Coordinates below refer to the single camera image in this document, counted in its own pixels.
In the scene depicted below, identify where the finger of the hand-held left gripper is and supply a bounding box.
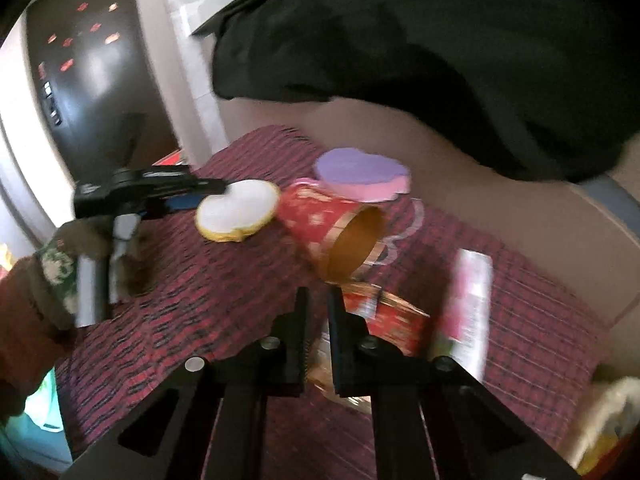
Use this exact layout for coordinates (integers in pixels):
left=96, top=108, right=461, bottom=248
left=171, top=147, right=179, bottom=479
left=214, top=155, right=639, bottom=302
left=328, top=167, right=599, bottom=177
left=142, top=165, right=228, bottom=197
left=150, top=192, right=203, bottom=213

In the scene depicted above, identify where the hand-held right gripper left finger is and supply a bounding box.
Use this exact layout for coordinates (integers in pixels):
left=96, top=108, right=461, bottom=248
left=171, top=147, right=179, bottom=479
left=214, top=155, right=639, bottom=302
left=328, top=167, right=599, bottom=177
left=62, top=286, right=311, bottom=480

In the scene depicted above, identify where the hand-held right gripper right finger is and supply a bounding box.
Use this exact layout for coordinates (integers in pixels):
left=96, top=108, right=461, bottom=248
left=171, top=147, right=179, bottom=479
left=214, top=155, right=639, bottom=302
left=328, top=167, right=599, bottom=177
left=327, top=287, right=583, bottom=480

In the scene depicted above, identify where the white round lid yellow rim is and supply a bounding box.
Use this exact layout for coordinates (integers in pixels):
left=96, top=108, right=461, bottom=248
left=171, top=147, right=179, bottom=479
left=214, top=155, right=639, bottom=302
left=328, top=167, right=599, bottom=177
left=195, top=179, right=282, bottom=244

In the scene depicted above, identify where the red paper cup gold inside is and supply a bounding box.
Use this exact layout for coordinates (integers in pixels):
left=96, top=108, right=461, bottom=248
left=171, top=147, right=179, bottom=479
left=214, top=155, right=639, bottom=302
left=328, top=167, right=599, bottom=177
left=276, top=182, right=388, bottom=283

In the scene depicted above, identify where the grey bin with yellow bag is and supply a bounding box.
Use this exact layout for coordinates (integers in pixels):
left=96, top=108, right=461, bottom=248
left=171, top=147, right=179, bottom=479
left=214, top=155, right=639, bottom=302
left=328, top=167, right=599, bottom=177
left=570, top=375, right=640, bottom=476

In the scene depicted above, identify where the person's left forearm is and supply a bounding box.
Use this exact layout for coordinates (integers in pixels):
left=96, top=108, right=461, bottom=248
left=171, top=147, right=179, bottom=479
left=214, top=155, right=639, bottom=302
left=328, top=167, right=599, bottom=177
left=0, top=242, right=81, bottom=416

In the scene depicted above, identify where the person's left hand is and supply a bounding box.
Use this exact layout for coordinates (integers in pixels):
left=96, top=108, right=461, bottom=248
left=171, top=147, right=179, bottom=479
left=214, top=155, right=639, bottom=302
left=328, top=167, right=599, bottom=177
left=55, top=217, right=153, bottom=302

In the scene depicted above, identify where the red plaid tablecloth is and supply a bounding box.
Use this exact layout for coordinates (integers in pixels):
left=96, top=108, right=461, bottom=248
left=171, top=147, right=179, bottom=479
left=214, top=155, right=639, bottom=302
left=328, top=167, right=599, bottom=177
left=55, top=125, right=613, bottom=480

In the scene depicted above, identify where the black refrigerator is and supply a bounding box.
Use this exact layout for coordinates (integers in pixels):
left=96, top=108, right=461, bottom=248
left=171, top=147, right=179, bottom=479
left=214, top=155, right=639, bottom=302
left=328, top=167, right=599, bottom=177
left=25, top=0, right=176, bottom=186

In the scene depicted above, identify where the pink white packet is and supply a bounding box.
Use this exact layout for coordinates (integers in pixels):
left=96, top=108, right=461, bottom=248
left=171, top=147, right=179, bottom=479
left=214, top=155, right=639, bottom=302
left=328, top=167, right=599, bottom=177
left=431, top=248, right=493, bottom=383

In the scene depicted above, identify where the teal plastic bag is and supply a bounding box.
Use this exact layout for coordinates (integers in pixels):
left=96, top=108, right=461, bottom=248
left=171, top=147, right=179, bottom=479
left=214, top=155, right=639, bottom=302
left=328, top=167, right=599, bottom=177
left=20, top=367, right=66, bottom=433

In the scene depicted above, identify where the black cloth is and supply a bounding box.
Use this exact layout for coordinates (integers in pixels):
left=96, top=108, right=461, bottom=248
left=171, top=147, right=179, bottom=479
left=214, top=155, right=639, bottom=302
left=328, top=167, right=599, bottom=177
left=210, top=0, right=640, bottom=184

